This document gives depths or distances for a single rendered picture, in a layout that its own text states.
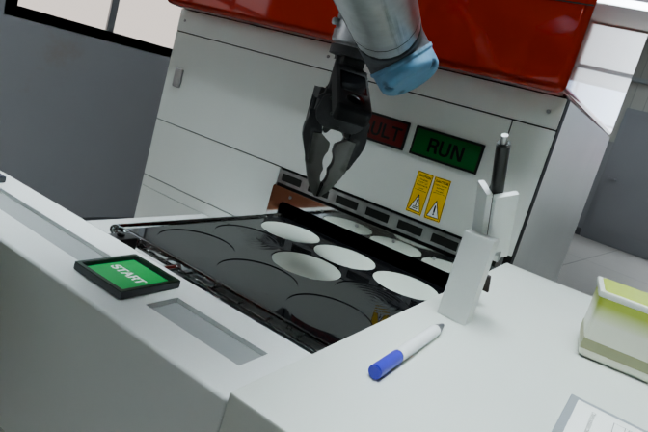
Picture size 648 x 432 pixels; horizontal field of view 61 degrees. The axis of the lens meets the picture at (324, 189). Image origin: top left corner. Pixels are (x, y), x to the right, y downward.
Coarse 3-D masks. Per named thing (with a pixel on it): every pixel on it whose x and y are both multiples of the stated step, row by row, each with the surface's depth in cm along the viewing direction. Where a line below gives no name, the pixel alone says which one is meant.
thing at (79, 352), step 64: (0, 192) 54; (0, 256) 43; (64, 256) 43; (0, 320) 43; (64, 320) 39; (128, 320) 36; (192, 320) 40; (0, 384) 43; (64, 384) 39; (128, 384) 35; (192, 384) 32
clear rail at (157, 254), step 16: (144, 240) 68; (160, 256) 66; (192, 272) 63; (208, 288) 62; (224, 288) 61; (240, 304) 59; (256, 304) 59; (272, 320) 57; (288, 336) 56; (304, 336) 55
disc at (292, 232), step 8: (264, 224) 92; (272, 224) 93; (280, 224) 95; (288, 224) 96; (272, 232) 88; (280, 232) 89; (288, 232) 91; (296, 232) 92; (304, 232) 94; (296, 240) 88; (304, 240) 89; (312, 240) 90
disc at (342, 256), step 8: (320, 248) 87; (328, 248) 88; (336, 248) 90; (344, 248) 91; (328, 256) 84; (336, 256) 85; (344, 256) 86; (352, 256) 88; (360, 256) 89; (344, 264) 82; (352, 264) 83; (360, 264) 85; (368, 264) 86
